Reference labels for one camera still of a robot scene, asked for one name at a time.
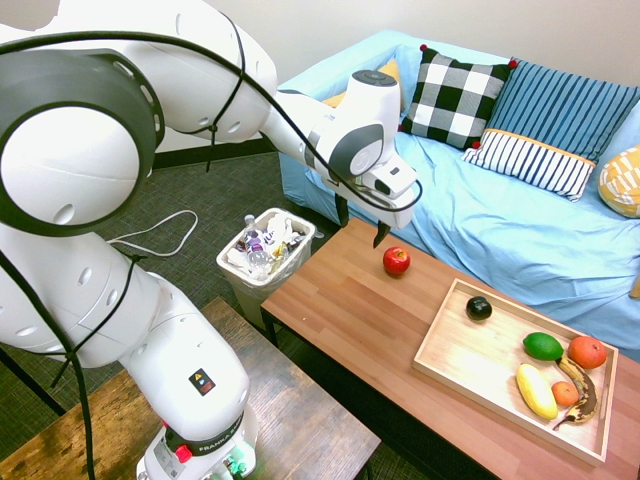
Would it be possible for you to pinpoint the small orange fruit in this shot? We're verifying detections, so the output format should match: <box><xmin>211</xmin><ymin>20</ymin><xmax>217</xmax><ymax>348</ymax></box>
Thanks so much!
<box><xmin>551</xmin><ymin>380</ymin><xmax>580</xmax><ymax>407</ymax></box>

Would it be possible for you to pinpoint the dark purple round fruit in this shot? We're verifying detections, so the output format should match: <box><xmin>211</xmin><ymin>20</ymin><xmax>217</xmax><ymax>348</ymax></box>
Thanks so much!
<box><xmin>465</xmin><ymin>295</ymin><xmax>494</xmax><ymax>322</ymax></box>

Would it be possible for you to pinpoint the light wooden tray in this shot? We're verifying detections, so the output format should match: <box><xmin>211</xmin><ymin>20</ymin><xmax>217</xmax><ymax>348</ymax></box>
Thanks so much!
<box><xmin>412</xmin><ymin>278</ymin><xmax>620</xmax><ymax>467</ymax></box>

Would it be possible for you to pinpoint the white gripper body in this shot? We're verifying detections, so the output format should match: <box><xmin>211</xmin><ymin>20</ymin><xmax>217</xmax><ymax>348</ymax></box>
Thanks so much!
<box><xmin>327</xmin><ymin>153</ymin><xmax>420</xmax><ymax>231</ymax></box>

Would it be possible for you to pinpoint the yellow white patterned pillow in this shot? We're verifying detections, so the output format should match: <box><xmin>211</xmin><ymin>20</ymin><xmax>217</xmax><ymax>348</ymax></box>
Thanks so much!
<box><xmin>597</xmin><ymin>144</ymin><xmax>640</xmax><ymax>219</ymax></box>

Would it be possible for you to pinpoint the clear plastic bottle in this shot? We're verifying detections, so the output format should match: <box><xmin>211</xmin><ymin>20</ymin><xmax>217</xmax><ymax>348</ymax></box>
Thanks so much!
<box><xmin>243</xmin><ymin>214</ymin><xmax>271</xmax><ymax>266</ymax></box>

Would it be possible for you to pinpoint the white cable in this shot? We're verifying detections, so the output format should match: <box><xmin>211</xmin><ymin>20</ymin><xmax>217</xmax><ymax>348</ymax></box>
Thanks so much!
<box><xmin>107</xmin><ymin>209</ymin><xmax>200</xmax><ymax>259</ymax></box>

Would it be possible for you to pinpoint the black white checkered pillow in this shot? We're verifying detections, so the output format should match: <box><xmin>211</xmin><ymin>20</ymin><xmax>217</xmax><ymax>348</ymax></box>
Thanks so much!
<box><xmin>399</xmin><ymin>43</ymin><xmax>519</xmax><ymax>150</ymax></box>

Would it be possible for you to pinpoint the dark wooden robot stand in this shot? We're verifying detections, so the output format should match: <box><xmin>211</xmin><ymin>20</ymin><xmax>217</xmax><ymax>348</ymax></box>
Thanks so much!
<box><xmin>0</xmin><ymin>297</ymin><xmax>381</xmax><ymax>480</ymax></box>

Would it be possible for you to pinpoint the light blue sofa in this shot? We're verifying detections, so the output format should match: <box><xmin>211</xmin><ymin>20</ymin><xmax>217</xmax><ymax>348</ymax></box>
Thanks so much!
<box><xmin>277</xmin><ymin>28</ymin><xmax>640</xmax><ymax>361</ymax></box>

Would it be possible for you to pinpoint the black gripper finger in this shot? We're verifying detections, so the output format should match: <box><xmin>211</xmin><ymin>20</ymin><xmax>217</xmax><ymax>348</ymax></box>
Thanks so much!
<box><xmin>371</xmin><ymin>219</ymin><xmax>393</xmax><ymax>250</ymax></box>
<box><xmin>333</xmin><ymin>192</ymin><xmax>351</xmax><ymax>228</ymax></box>

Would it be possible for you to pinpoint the white navy striped pillow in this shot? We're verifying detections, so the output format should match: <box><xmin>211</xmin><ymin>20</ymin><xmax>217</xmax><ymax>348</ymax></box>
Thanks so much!
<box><xmin>460</xmin><ymin>128</ymin><xmax>597</xmax><ymax>203</ymax></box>

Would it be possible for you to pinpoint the trash bin with white liner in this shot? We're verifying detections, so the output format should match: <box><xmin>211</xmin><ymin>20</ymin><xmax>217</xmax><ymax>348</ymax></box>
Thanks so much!
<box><xmin>215</xmin><ymin>207</ymin><xmax>319</xmax><ymax>331</ymax></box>

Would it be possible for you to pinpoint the overripe spotted banana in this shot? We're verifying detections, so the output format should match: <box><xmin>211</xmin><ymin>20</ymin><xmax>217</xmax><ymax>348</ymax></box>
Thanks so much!
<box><xmin>552</xmin><ymin>355</ymin><xmax>599</xmax><ymax>432</ymax></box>

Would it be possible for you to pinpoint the blue striped pillow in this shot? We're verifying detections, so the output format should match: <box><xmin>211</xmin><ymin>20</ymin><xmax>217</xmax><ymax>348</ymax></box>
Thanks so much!
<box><xmin>487</xmin><ymin>59</ymin><xmax>640</xmax><ymax>164</ymax></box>

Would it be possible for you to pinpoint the wooden coffee table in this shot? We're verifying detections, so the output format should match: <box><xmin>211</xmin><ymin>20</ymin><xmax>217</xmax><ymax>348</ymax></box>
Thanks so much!
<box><xmin>259</xmin><ymin>217</ymin><xmax>640</xmax><ymax>480</ymax></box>

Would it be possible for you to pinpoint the green lime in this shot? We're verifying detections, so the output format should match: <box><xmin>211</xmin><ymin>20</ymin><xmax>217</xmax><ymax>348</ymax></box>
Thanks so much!
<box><xmin>522</xmin><ymin>331</ymin><xmax>565</xmax><ymax>362</ymax></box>

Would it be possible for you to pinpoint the red apple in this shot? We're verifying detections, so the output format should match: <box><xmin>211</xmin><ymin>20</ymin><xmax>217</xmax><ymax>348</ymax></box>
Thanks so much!
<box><xmin>382</xmin><ymin>246</ymin><xmax>412</xmax><ymax>277</ymax></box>

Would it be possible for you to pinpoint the yellow lemon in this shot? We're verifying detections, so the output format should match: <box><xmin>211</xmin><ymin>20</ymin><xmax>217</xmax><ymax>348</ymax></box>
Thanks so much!
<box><xmin>515</xmin><ymin>363</ymin><xmax>559</xmax><ymax>420</ymax></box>

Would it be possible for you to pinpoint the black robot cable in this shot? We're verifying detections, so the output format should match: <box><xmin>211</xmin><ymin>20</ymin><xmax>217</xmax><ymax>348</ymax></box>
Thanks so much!
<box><xmin>0</xmin><ymin>29</ymin><xmax>424</xmax><ymax>480</ymax></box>

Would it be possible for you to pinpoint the plain orange pillow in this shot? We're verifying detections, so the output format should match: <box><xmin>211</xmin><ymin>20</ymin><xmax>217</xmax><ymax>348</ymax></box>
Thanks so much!
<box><xmin>322</xmin><ymin>58</ymin><xmax>404</xmax><ymax>110</ymax></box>

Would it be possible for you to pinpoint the large orange fruit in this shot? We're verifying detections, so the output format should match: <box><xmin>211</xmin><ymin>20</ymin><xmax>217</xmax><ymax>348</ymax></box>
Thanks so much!
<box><xmin>567</xmin><ymin>335</ymin><xmax>608</xmax><ymax>370</ymax></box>

